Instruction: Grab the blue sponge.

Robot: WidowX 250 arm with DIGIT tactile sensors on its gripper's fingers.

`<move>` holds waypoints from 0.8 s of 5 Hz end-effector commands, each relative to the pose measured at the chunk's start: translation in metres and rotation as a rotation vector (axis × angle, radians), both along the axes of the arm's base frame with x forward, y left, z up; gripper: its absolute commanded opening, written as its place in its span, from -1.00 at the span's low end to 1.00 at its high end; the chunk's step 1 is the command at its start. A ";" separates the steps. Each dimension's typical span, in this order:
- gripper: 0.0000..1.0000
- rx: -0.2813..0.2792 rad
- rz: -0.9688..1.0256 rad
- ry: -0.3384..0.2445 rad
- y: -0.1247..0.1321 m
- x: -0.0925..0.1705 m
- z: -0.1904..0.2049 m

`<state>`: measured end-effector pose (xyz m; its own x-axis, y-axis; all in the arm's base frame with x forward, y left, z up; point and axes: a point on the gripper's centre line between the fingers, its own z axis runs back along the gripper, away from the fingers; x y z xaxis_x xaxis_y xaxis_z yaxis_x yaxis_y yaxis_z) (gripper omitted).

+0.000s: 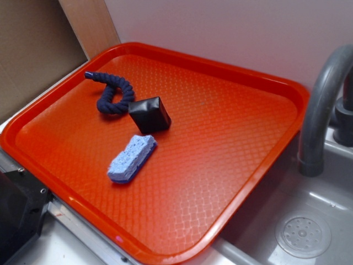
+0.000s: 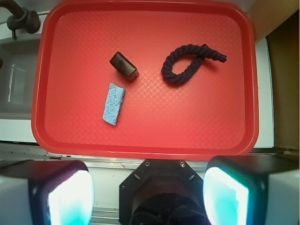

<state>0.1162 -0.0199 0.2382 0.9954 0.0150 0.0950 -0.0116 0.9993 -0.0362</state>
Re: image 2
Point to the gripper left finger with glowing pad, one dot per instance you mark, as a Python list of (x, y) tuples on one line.
[(59, 192)]

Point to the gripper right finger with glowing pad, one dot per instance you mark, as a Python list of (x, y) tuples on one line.
[(252, 190)]

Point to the blue sponge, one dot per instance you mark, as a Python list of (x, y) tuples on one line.
[(113, 103)]

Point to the white sink basin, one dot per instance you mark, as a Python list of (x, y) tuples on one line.
[(17, 77)]

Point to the red plastic tray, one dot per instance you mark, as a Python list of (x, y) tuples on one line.
[(195, 97)]

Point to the dark brown rectangular block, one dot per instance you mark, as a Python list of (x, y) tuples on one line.
[(124, 66)]

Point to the dark metal faucet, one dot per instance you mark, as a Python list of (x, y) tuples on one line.
[(21, 18)]

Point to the brown cardboard box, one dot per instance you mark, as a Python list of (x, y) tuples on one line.
[(283, 44)]

